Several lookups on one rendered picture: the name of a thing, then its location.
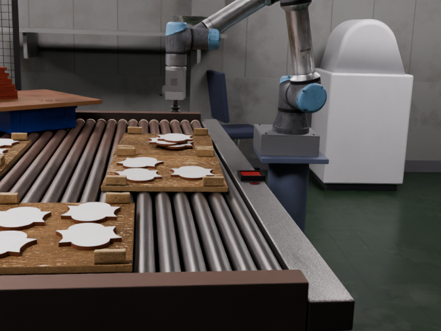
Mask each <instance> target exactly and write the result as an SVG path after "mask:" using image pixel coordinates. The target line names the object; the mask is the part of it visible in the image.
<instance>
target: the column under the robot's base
mask: <svg viewBox="0 0 441 331"><path fill-rule="evenodd" d="M253 150H254V151H255V153H256V155H257V156H258V158H259V160H260V161H261V163H265V164H268V184H267V187H268V188H269V189H270V190H271V192H272V193H273V194H274V196H275V197H276V198H277V199H278V201H279V202H280V204H281V205H282V206H283V207H284V209H285V210H286V212H288V214H289V215H290V216H291V218H292V219H293V220H294V222H295V223H296V224H297V226H298V227H299V228H300V229H301V231H302V232H303V233H304V234H305V223H306V203H307V193H308V173H309V164H329V159H328V158H327V157H325V156H324V155H323V154H322V153H321V152H320V151H319V156H318V157H317V156H261V155H260V154H259V153H258V151H257V149H256V148H255V146H253Z"/></svg>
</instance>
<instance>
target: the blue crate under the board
mask: <svg viewBox="0 0 441 331"><path fill-rule="evenodd" d="M76 108H77V106H66V107H57V108H40V109H31V110H14V111H5V112H0V131H3V132H6V133H9V134H11V133H31V132H38V131H50V130H57V129H69V128H75V127H76V122H75V109H76Z"/></svg>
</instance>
